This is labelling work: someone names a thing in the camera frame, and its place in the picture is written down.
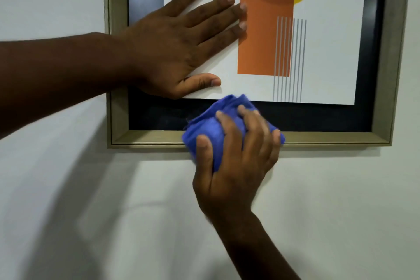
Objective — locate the blue cleaning cloth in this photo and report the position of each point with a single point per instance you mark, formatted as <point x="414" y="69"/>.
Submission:
<point x="213" y="125"/>

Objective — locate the person's left forearm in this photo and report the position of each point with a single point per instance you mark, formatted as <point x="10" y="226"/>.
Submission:
<point x="59" y="76"/>

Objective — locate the person's right middle finger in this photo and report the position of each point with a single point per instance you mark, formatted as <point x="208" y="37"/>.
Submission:
<point x="251" y="128"/>

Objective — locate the person's left middle finger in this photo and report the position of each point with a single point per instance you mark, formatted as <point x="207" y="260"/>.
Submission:
<point x="221" y="20"/>

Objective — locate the person's right thumb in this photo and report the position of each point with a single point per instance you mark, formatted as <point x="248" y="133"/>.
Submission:
<point x="204" y="158"/>

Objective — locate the person's right forearm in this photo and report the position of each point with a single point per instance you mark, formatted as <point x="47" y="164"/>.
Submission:
<point x="256" y="250"/>

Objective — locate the framed abstract art picture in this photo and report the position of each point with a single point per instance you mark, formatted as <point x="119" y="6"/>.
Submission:
<point x="328" y="60"/>

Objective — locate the person's left hand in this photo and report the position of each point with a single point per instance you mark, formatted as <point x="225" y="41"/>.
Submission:
<point x="164" y="46"/>

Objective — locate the person's right hand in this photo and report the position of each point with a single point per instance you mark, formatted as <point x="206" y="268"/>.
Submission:
<point x="233" y="178"/>

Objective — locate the person's left thumb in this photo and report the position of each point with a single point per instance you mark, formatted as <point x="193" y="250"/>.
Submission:
<point x="201" y="82"/>

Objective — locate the person's right little finger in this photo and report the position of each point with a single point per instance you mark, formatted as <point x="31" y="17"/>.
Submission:
<point x="275" y="148"/>

